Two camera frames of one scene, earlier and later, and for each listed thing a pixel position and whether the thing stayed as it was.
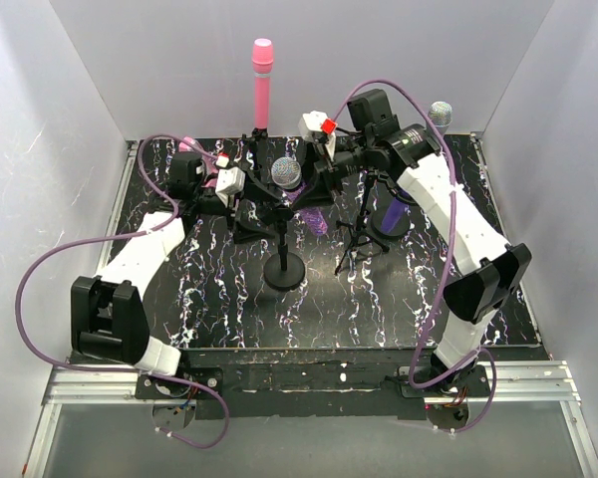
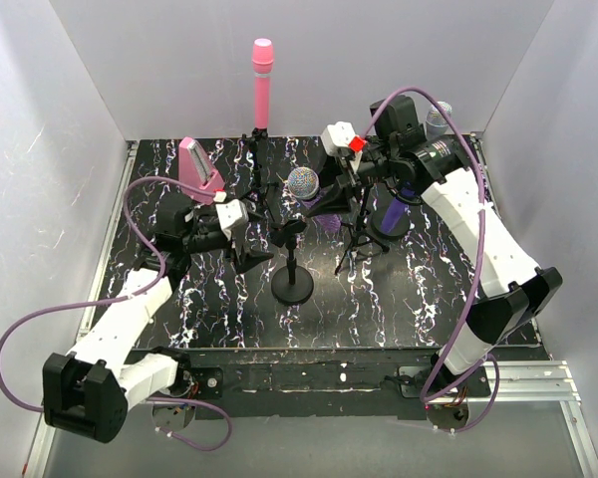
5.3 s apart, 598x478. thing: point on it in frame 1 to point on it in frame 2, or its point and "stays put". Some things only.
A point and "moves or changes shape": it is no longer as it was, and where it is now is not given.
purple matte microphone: (393, 214) stays put
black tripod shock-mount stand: (360, 229) stays put
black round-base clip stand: (399, 228) stays put
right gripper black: (332, 169) to (348, 184)
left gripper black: (234, 210) to (237, 245)
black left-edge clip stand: (283, 271) to (292, 284)
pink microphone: (262, 63) stays put
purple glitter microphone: (286, 173) moves or changes shape
